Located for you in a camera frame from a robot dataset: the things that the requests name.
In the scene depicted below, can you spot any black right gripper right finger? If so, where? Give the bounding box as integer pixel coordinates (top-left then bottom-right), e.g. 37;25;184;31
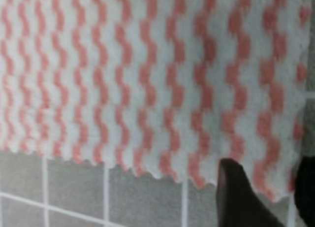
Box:
294;157;315;227

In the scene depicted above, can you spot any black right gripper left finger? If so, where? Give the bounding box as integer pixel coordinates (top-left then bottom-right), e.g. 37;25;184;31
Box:
216;158;283;227

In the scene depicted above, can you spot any pink white wavy towel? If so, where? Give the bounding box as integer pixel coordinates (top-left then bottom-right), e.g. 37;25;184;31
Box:
0;0;311;201

